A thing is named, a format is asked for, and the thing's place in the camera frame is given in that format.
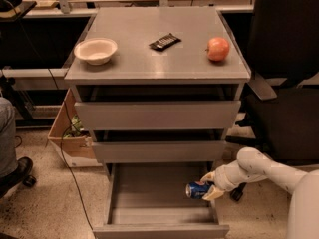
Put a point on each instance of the white paper bowl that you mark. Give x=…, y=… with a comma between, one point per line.
x=96, y=51

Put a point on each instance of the cardboard box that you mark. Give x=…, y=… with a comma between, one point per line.
x=68, y=137

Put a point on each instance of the dark snack bar wrapper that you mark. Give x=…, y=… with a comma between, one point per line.
x=164, y=42

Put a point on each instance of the grey drawer cabinet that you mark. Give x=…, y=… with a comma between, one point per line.
x=159, y=98

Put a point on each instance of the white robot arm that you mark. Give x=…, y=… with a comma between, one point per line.
x=251, y=166

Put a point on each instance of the black shoe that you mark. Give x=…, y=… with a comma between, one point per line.
x=23, y=169

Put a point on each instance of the person leg in jeans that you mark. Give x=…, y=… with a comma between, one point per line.
x=8, y=161

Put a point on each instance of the black chair caster left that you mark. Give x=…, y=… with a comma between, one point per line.
x=29, y=181

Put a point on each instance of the grey drawer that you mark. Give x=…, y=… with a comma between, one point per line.
x=133, y=146
x=157, y=115
x=148, y=201

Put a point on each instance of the grey middle drawer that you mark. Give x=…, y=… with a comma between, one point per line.
x=133, y=146

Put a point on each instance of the grey bottom drawer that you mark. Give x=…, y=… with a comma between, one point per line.
x=148, y=201

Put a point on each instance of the blue pepsi can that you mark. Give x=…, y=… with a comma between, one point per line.
x=197, y=189

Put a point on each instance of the grey top drawer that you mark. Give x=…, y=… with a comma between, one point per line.
x=157, y=115

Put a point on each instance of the red apple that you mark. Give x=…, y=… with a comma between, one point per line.
x=217, y=49

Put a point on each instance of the black office chair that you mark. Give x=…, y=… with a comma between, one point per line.
x=279, y=40

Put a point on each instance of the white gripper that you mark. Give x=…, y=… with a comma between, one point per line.
x=222, y=179

